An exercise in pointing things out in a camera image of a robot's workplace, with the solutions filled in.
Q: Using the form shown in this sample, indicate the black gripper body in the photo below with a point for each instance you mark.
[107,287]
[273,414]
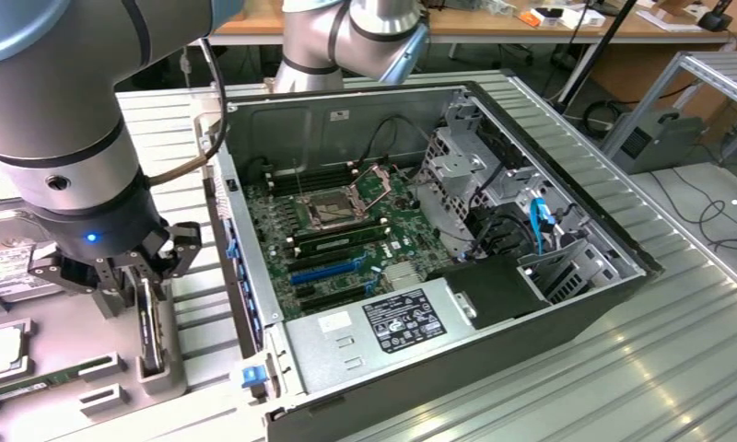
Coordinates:
[99,230]

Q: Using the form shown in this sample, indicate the graphics card with metal bracket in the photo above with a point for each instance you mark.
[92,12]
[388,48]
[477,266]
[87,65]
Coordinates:
[152,331]

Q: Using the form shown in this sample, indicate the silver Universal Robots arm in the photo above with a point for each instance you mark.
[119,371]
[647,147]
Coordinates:
[54,115]

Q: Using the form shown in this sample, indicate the silver hard disk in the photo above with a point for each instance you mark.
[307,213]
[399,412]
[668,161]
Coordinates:
[0,271]

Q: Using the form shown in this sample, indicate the grey parts rack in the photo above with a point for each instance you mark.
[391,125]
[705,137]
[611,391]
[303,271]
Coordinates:
[66,340]

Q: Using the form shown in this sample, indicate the long black expansion slot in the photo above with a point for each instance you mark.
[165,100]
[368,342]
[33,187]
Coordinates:
[335,294]
[337,305]
[319,261]

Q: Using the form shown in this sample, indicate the short black expansion slot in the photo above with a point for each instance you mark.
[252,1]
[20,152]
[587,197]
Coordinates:
[309,289]

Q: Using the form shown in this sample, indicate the thin metal locking lever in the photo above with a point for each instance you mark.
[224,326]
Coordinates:
[299,179]

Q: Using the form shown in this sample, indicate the blue expansion slot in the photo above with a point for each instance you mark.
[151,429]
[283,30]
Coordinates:
[325,271]

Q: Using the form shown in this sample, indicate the black RAM slot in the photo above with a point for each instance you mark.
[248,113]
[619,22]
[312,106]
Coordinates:
[309,169]
[309,175]
[309,186]
[309,180]

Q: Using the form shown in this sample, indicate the blue case latch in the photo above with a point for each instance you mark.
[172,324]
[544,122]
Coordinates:
[252,375]

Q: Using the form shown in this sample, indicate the metal socket cover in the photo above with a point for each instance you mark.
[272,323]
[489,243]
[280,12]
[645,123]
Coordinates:
[375,182]

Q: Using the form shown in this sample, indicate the grey power supply unit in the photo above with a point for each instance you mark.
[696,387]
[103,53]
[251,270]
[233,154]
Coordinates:
[344,350]

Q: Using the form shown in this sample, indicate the green motherboard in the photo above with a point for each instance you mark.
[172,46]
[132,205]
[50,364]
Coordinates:
[399,239]

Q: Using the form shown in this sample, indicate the silver chipset heatsink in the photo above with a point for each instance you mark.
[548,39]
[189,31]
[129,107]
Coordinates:
[401,275]

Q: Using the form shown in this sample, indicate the white label sticker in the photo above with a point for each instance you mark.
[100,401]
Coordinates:
[340,114]

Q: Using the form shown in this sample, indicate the silver disk bay cage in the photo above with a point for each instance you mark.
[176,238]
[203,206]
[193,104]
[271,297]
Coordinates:
[448,184]

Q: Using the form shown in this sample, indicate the black plastic shroud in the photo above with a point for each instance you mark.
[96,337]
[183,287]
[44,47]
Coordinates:
[491,290]

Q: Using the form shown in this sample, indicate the black open PC case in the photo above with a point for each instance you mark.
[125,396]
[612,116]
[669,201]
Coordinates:
[467,368]

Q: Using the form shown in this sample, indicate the grey perforated disk bay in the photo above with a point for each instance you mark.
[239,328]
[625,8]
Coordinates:
[565,276]

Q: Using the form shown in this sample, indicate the wooden desk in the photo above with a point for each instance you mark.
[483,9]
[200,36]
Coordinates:
[485,25]

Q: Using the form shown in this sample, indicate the orange and black small box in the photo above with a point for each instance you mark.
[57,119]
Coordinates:
[531,17]

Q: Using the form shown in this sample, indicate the black stand pole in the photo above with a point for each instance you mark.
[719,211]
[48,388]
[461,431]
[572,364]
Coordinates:
[596,55]

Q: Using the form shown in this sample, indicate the grey equipment box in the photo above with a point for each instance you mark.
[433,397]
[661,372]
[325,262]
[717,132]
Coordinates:
[663,147]

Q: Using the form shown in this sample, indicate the white flat box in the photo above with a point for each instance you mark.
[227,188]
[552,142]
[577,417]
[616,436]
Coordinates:
[580,18]

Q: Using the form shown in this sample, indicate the white paper sheet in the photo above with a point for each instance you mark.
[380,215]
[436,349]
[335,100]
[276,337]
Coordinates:
[663,23]

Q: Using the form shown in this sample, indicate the black desk device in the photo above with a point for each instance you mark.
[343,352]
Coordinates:
[712,20]

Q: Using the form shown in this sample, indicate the aluminium profile frame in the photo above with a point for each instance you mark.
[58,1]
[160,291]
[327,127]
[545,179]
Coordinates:
[712,62]

